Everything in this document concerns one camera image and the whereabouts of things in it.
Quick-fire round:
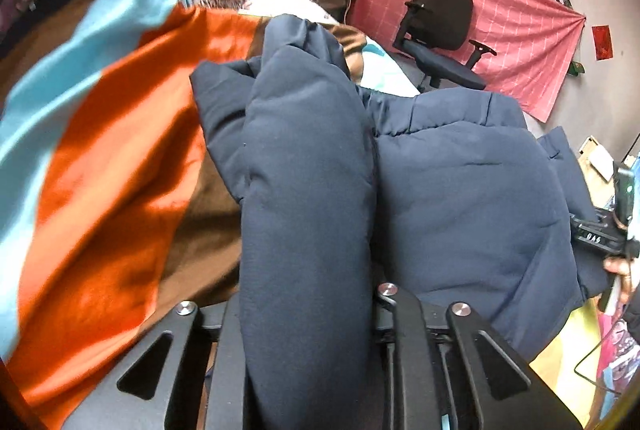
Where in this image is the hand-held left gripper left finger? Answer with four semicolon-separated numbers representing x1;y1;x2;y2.
62;299;247;430

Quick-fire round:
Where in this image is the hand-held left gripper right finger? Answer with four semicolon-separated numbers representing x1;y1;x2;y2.
374;282;583;430

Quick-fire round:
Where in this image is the navy padded jacket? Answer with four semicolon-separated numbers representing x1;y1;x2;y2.
190;14;608;430

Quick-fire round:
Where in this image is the person's right hand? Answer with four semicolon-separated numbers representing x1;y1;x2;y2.
602;256;637;311

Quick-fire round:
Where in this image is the pink printed cloth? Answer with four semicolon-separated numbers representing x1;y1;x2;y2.
595;310;640;391

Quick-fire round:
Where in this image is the multicolour striped blanket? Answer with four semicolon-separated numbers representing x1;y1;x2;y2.
0;0;626;430

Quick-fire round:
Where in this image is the black office chair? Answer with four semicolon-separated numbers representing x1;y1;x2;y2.
392;0;498;91

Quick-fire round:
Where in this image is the white cloth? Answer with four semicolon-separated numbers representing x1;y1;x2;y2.
245;0;341;23

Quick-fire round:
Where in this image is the thin black cable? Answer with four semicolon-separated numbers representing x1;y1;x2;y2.
574;325;631;393

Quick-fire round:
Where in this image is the red wall paper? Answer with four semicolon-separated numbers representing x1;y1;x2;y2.
591;24;614;60

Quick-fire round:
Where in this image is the pink grid wall cloth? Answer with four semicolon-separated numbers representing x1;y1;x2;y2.
347;0;586;123

